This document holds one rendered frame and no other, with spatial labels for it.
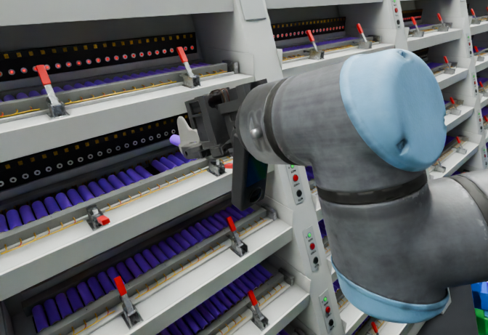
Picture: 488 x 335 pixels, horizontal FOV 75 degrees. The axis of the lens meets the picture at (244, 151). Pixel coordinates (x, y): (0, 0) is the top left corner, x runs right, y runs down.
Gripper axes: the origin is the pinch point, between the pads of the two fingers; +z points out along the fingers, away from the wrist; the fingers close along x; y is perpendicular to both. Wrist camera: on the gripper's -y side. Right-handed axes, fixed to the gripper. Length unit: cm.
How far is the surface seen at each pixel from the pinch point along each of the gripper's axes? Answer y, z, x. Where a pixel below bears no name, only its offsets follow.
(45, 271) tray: -12.8, 12.7, 24.9
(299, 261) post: -41, 13, -28
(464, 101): -26, 18, -167
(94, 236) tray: -10.6, 12.0, 16.7
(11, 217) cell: -4.2, 22.1, 26.7
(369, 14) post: 23, 21, -97
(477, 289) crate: -59, -16, -61
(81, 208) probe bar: -6.1, 16.3, 16.6
